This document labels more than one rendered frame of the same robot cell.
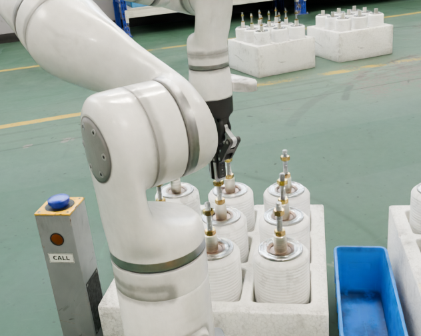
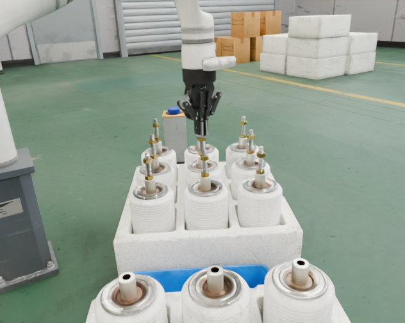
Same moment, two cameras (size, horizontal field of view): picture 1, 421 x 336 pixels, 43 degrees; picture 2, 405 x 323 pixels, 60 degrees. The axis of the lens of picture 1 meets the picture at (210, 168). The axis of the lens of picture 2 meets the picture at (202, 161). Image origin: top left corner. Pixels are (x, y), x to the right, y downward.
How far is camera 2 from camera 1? 1.09 m
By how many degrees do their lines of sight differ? 70
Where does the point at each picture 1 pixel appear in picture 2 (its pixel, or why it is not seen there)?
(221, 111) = (185, 78)
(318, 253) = (202, 232)
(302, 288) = (136, 223)
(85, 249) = (174, 144)
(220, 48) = (186, 25)
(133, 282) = not seen: outside the picture
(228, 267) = (140, 181)
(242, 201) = (237, 173)
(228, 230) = (186, 172)
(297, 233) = (188, 200)
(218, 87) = (183, 57)
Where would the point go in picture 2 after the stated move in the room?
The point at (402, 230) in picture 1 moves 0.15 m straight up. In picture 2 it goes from (261, 286) to (264, 207)
